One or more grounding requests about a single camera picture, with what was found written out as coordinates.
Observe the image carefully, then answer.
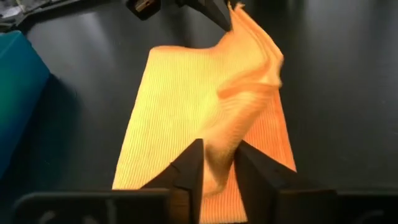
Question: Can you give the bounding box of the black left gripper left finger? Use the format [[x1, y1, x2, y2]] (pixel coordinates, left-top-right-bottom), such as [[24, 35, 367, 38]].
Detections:
[[141, 139, 205, 224]]

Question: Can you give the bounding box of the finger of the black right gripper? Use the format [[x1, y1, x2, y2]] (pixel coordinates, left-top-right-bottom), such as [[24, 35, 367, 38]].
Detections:
[[177, 0, 233, 32]]

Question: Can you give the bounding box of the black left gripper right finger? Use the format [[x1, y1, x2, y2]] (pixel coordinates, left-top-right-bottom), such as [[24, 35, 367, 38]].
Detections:
[[234, 141, 327, 224]]

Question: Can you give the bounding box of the orange-yellow ribbed microfiber towel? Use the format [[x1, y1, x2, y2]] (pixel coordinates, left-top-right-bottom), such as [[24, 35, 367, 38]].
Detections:
[[111, 2, 297, 224]]

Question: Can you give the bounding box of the blue plastic bin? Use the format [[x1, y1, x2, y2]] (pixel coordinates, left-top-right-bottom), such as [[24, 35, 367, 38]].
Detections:
[[0, 30, 50, 178]]

